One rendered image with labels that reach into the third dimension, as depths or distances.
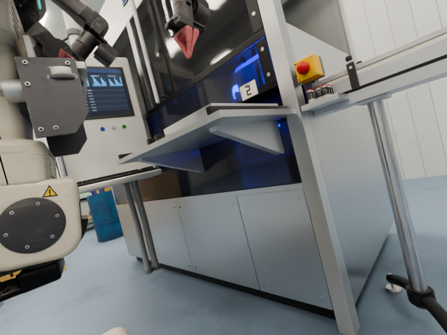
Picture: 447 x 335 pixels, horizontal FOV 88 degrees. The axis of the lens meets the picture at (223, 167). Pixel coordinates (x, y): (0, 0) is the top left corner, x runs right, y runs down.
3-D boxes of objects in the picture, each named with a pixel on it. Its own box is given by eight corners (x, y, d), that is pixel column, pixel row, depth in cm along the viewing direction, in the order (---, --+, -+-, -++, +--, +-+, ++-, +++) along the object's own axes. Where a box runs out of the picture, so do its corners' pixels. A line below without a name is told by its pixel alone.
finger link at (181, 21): (202, 54, 67) (198, 24, 67) (181, 46, 62) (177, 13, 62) (189, 65, 71) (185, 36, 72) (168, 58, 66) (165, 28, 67)
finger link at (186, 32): (209, 57, 68) (205, 27, 69) (189, 48, 63) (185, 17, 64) (195, 67, 73) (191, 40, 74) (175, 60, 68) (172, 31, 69)
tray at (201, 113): (231, 131, 105) (229, 123, 105) (279, 112, 86) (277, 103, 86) (165, 139, 81) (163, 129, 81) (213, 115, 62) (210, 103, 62)
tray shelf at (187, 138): (197, 150, 140) (196, 147, 140) (306, 113, 90) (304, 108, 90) (118, 165, 106) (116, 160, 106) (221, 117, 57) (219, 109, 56)
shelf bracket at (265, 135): (278, 154, 93) (270, 122, 93) (285, 152, 91) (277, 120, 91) (219, 171, 69) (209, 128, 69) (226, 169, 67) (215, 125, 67)
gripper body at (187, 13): (205, 32, 69) (203, 9, 70) (177, 17, 62) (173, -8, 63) (193, 43, 74) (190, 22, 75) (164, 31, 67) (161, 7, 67)
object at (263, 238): (204, 226, 302) (187, 161, 301) (397, 233, 156) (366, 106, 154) (130, 263, 232) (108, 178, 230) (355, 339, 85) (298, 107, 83)
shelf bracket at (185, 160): (201, 172, 129) (195, 149, 128) (205, 171, 126) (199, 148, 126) (145, 187, 105) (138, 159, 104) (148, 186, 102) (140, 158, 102)
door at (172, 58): (153, 108, 152) (131, 20, 151) (196, 77, 119) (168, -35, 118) (153, 108, 152) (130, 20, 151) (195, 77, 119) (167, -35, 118)
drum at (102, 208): (124, 229, 425) (113, 189, 423) (135, 230, 388) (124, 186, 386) (94, 241, 389) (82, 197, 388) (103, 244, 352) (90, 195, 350)
